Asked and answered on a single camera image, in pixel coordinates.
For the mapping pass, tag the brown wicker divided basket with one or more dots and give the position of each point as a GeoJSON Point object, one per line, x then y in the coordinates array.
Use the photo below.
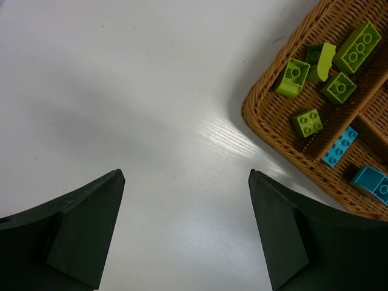
{"type": "Point", "coordinates": [270, 115]}

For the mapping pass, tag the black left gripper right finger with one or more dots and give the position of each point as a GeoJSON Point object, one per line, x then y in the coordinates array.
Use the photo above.
{"type": "Point", "coordinates": [308, 245]}

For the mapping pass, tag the lime square lego brick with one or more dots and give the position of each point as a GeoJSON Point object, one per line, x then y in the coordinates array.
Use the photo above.
{"type": "Point", "coordinates": [338, 88]}

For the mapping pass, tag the lime sloped lego brick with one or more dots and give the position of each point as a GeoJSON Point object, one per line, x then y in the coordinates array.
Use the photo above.
{"type": "Point", "coordinates": [320, 58]}

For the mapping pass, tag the cyan long lego brick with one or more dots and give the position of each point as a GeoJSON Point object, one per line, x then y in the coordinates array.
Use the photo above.
{"type": "Point", "coordinates": [340, 146]}

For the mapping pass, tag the cyan patterned round lego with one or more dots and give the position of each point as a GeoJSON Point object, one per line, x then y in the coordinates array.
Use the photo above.
{"type": "Point", "coordinates": [371, 182]}

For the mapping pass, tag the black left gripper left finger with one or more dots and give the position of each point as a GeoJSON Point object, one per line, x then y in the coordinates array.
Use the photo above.
{"type": "Point", "coordinates": [62, 244]}

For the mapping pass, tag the lime long lego brick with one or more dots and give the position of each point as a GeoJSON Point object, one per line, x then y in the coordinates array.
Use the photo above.
{"type": "Point", "coordinates": [357, 48]}

